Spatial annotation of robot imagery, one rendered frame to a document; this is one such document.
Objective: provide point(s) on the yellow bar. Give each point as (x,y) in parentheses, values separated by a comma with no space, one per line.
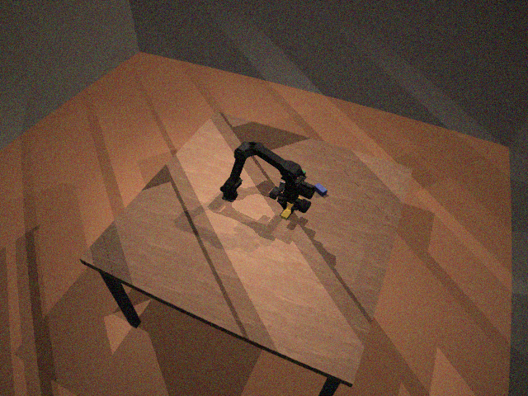
(287,212)

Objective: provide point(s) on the blue block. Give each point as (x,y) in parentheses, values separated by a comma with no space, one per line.
(321,190)

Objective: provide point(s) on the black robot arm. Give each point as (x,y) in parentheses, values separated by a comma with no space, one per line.
(288,169)

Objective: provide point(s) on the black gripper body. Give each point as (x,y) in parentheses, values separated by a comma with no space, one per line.
(302,205)

